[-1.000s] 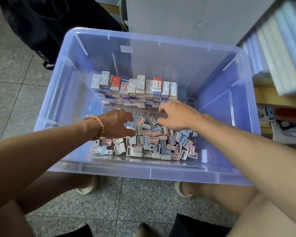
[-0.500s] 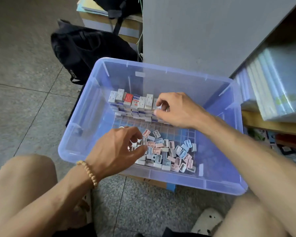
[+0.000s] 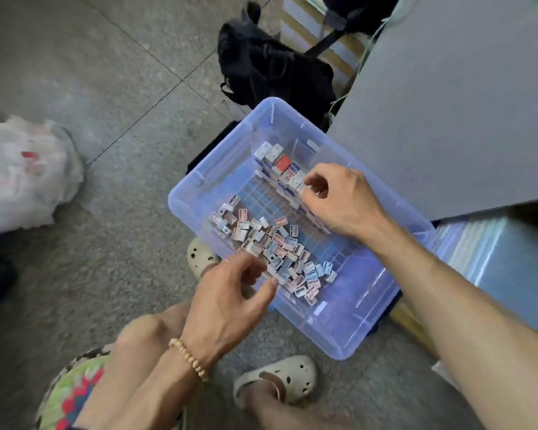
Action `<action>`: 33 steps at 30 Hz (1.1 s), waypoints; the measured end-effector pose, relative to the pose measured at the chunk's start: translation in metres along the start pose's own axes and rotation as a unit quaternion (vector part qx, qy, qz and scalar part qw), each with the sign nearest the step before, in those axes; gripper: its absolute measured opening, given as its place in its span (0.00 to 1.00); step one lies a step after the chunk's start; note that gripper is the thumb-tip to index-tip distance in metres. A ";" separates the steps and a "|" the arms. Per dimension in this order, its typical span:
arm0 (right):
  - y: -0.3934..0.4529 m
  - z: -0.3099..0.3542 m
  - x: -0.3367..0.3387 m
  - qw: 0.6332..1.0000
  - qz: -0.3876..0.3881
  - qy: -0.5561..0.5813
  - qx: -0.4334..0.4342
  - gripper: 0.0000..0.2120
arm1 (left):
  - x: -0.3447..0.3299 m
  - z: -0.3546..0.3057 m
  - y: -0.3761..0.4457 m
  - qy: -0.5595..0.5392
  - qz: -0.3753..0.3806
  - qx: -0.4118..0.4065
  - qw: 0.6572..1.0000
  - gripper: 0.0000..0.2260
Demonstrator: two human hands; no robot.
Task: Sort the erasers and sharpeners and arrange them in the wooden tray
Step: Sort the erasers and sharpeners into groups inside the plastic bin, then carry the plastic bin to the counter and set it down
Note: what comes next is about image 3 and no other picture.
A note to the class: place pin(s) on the person's right hand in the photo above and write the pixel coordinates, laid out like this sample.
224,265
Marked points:
345,201

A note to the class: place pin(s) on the person's left hand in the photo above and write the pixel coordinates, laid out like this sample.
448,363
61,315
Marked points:
222,310

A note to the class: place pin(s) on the row of erasers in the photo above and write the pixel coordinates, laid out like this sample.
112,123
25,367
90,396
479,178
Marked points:
282,165

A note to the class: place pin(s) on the pile of boxed erasers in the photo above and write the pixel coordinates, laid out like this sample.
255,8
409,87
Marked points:
278,251

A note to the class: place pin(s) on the clear plastic storage bin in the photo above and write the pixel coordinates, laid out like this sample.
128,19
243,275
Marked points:
341,300

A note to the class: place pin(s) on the person's right forearm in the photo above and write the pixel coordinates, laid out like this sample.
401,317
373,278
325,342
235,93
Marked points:
466,327

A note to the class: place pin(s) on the person's left cream clog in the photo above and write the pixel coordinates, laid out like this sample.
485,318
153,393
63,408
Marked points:
201,258

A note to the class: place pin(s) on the person's cream clog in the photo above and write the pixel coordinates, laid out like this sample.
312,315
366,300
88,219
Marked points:
201,258
282,376

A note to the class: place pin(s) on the person's right cream clog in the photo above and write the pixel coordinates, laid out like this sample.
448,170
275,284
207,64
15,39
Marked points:
282,376

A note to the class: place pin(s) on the person's left leg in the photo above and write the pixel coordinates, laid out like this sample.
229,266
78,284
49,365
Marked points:
139,353

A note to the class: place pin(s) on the person's leg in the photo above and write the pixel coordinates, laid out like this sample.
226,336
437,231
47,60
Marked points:
139,353
282,416

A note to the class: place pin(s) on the person's right leg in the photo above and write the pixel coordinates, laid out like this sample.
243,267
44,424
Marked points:
282,416

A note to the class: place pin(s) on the cardboard box with papers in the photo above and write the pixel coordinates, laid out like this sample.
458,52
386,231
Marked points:
300,27

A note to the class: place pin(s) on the black backpack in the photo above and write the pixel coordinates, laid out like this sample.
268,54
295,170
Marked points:
273,67

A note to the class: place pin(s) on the white cabinet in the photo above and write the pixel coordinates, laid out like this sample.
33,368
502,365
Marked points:
457,94

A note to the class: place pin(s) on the stack of white blue books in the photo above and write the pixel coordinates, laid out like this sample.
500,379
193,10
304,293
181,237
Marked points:
493,264

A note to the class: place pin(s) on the colourful patterned cloth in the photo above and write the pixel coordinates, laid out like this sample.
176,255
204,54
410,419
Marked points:
67,394

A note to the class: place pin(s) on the crumpled white plastic bag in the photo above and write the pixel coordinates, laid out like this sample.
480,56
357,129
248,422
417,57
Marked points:
22,174

